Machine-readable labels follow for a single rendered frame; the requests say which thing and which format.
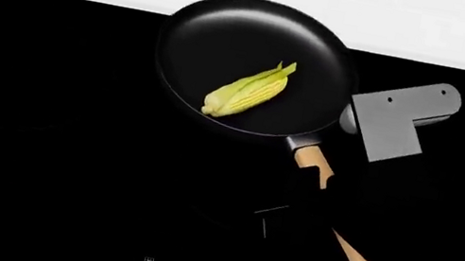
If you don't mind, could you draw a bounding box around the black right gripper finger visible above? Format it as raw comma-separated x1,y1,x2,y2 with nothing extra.
247,197,311,251
290,162,351,234

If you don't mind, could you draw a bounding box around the black frying pan wooden handle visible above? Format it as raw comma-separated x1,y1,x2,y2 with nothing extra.
117,0,457,261

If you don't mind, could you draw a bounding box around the black glass cooktop stove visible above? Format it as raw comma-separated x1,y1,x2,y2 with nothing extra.
0,0,465,261

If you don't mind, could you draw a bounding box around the yellow corn cob green husk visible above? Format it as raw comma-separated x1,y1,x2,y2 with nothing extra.
198,46,300,131

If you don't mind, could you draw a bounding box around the grey L-shaped camera bracket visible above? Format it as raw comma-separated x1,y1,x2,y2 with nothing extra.
332,64,465,178

